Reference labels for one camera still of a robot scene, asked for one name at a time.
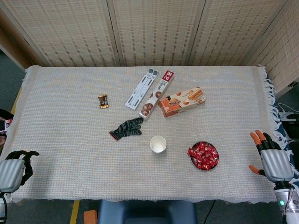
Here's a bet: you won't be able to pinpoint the beige woven tablecloth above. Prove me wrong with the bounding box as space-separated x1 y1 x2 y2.
1 64 299 204

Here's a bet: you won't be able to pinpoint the white paper cup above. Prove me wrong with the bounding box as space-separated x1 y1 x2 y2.
149 135 167 154

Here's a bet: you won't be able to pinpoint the brown gold snack packet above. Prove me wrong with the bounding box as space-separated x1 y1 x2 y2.
97 94 110 110

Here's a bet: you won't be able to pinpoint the orange wafer roll box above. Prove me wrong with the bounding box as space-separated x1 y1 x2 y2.
157 86 207 118

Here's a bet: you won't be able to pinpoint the person in dark clothes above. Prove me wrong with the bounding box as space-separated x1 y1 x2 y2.
0 108 15 147

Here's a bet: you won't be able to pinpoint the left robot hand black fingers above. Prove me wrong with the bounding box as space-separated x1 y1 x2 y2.
0 150 40 193

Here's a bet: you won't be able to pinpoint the long white cookie box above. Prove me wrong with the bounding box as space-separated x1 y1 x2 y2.
139 70 176 121

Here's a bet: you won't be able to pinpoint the bamboo folding screen panel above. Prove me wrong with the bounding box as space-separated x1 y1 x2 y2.
0 9 49 70
0 0 122 68
106 0 207 67
244 0 299 98
188 0 290 67

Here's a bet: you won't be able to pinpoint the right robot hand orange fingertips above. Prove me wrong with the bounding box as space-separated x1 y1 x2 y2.
249 129 294 184

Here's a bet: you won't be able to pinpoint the blue padded seat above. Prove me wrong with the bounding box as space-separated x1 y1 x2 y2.
98 200 197 224

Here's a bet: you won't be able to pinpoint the white grey folding stand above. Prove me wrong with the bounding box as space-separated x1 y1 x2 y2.
124 68 159 111

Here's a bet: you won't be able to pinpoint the metal bowl of red candies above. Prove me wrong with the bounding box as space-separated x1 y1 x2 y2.
188 141 220 172

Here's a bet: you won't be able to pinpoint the orange block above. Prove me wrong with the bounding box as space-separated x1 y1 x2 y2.
84 210 98 224

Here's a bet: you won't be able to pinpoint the black grey knit glove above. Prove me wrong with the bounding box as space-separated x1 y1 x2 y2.
108 118 144 141

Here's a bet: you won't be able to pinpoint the white plastic bracket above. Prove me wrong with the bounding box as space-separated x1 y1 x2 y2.
278 102 299 122

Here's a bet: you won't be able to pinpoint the black floor cable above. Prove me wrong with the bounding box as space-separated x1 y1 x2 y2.
205 200 217 224

